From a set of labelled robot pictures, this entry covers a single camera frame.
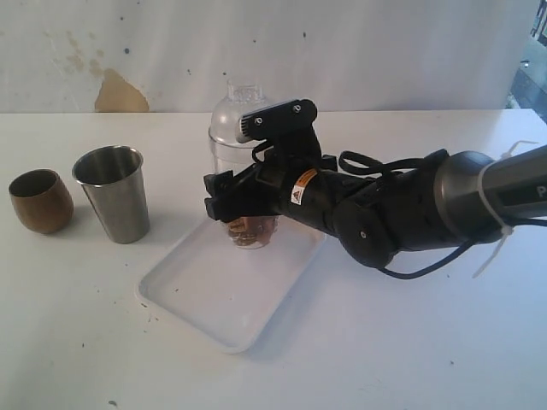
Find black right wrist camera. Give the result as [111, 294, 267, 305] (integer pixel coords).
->
[238, 99, 322, 166]

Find brown wooden cup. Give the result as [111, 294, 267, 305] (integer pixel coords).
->
[9, 169, 74, 235]

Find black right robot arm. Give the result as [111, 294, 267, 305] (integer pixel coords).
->
[203, 147, 546, 272]

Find stainless steel cup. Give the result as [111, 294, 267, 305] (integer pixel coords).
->
[72, 145, 150, 244]

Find brown cereal contents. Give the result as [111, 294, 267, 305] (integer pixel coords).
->
[225, 216, 279, 249]

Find white plastic tray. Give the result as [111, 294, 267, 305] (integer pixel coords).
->
[135, 217, 326, 354]

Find white zip tie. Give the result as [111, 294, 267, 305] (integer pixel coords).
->
[473, 140, 546, 278]

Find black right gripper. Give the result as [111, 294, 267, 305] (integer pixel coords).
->
[203, 155, 342, 226]

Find clear plastic measuring cup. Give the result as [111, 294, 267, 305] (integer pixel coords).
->
[203, 140, 278, 249]

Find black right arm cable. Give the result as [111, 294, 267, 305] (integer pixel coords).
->
[250, 143, 547, 282]

